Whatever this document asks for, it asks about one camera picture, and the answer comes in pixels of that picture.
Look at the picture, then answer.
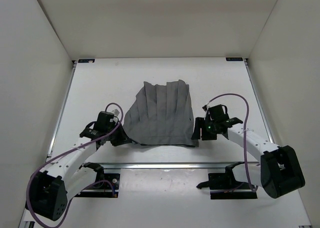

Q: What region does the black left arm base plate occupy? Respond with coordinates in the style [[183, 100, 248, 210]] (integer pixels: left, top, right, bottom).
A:
[[75, 169, 121, 198]]

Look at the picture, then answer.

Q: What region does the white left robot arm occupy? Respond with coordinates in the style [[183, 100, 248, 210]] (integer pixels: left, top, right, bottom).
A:
[[26, 109, 131, 221]]

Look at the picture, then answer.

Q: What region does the blue corner label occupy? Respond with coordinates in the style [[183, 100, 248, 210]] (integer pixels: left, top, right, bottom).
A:
[[225, 57, 243, 62], [77, 59, 95, 63]]

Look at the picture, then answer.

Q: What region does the aluminium front table rail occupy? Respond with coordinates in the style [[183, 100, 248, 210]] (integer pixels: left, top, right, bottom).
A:
[[101, 162, 232, 169]]

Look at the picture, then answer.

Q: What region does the right blue corner label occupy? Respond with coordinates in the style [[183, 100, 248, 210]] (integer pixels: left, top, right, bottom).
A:
[[225, 57, 243, 62]]

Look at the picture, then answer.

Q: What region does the left blue corner label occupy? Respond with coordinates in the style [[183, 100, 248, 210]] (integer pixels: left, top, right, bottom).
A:
[[77, 59, 95, 63]]

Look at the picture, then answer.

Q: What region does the grey pleated skirt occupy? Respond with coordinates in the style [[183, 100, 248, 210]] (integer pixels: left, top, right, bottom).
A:
[[123, 80, 199, 148]]

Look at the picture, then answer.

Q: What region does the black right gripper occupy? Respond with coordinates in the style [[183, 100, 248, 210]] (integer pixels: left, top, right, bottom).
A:
[[191, 117, 218, 141]]

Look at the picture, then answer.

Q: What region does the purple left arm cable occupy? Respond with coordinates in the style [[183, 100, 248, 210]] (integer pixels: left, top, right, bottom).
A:
[[25, 102, 124, 227]]

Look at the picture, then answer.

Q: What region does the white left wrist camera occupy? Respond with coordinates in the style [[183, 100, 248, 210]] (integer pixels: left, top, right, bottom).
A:
[[112, 109, 120, 117]]

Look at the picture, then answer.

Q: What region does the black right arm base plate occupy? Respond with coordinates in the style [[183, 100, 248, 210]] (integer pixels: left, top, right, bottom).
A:
[[208, 173, 258, 200]]

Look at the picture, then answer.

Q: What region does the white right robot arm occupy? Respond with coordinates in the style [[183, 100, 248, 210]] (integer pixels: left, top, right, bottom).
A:
[[192, 105, 306, 198]]

